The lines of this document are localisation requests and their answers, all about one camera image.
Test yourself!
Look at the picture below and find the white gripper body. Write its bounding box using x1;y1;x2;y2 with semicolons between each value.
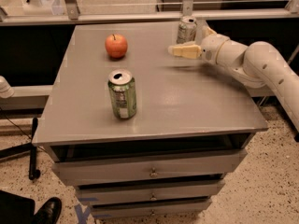
200;34;229;64

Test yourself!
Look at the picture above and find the white green 7up can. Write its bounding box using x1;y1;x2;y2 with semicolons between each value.
177;16;197;44

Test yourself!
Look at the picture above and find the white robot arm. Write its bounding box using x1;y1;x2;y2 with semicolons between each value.
168;26;299;131

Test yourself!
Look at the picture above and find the green soda can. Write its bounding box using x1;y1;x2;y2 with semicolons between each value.
107;69;136;119

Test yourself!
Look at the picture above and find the red orange apple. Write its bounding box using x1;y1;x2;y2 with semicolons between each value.
105;34;128;59

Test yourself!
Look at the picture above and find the grey drawer cabinet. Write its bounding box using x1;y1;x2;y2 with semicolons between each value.
32;21;270;220

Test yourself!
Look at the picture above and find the top grey drawer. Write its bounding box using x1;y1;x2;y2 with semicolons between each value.
52;149;247;186

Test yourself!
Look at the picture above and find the grey drawer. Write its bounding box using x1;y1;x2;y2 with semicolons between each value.
76;180;224;205
91;198;211;219
52;149;247;186

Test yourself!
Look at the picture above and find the middle grey drawer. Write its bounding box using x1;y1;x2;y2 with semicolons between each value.
76;180;224;205

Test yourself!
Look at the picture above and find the bottom grey drawer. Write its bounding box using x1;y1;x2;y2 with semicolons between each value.
91;198;211;219

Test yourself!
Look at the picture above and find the white cylindrical object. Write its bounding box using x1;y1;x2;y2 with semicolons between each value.
0;76;14;99

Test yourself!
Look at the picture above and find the black tripod leg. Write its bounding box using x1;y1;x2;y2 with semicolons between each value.
29;118;40;180

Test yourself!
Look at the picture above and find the black leather shoe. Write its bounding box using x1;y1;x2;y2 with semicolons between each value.
31;197;62;224

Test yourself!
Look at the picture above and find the dark trouser leg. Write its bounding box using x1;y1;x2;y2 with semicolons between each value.
0;190;36;224

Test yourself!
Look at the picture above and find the metal railing frame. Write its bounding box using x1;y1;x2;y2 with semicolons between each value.
0;0;299;26

